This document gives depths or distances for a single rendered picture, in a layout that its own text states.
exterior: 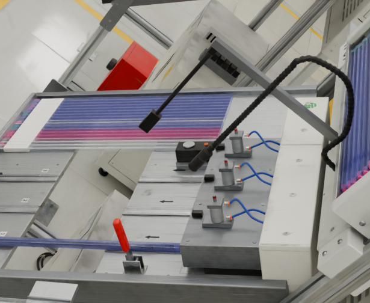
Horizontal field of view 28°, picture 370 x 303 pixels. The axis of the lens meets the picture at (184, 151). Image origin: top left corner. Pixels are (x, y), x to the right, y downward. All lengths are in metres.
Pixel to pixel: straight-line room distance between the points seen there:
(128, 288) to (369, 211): 0.43
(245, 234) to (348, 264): 0.21
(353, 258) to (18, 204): 0.72
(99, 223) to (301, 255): 0.86
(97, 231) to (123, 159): 1.04
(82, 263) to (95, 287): 0.54
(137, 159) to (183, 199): 1.48
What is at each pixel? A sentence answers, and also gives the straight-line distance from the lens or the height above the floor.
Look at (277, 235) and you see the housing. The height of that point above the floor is 1.26.
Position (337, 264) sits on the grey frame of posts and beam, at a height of 1.34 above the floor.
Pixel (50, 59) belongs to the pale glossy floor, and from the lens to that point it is 3.40.
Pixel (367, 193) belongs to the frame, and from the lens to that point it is 1.06.
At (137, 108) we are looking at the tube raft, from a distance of 1.78.
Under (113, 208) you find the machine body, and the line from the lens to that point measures 2.00.
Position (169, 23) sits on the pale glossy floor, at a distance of 4.28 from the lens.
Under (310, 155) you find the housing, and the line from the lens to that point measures 1.38.
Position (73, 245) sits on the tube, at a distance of 1.38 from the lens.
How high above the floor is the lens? 1.89
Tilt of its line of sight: 33 degrees down
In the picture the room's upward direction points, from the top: 44 degrees clockwise
